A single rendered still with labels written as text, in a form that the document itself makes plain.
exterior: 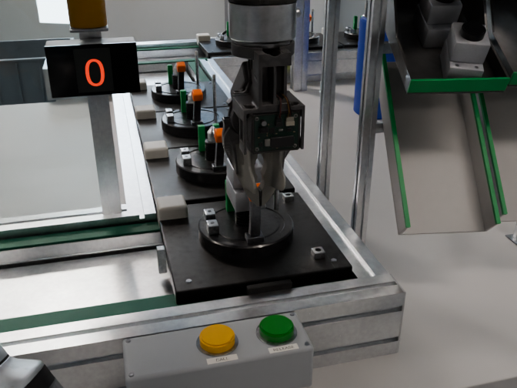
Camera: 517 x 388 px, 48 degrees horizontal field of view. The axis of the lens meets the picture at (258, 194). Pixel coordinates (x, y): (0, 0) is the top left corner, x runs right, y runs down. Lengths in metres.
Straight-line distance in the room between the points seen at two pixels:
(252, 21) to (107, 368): 0.43
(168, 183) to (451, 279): 0.50
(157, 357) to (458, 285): 0.52
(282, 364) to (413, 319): 0.29
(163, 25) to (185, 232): 3.40
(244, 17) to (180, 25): 3.54
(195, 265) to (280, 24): 0.35
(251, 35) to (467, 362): 0.51
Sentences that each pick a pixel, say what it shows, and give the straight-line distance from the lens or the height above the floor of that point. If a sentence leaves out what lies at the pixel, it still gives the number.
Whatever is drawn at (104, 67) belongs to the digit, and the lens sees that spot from 0.85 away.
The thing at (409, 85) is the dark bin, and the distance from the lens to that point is 0.79.
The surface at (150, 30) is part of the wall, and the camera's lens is 4.27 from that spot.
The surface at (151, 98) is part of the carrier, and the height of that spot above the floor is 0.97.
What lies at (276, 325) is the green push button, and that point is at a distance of 0.69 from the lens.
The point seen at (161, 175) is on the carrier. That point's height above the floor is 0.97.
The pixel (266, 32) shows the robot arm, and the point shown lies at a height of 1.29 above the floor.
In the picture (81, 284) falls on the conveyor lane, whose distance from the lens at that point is 0.90.
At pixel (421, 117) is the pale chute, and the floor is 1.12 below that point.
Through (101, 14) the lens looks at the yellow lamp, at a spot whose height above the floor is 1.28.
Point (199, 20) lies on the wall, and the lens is 4.13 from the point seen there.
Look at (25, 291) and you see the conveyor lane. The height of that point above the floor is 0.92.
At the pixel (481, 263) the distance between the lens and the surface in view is 1.08.
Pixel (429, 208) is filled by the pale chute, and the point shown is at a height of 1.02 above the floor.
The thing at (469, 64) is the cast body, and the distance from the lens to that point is 0.82.
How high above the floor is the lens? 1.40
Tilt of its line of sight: 26 degrees down
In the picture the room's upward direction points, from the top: straight up
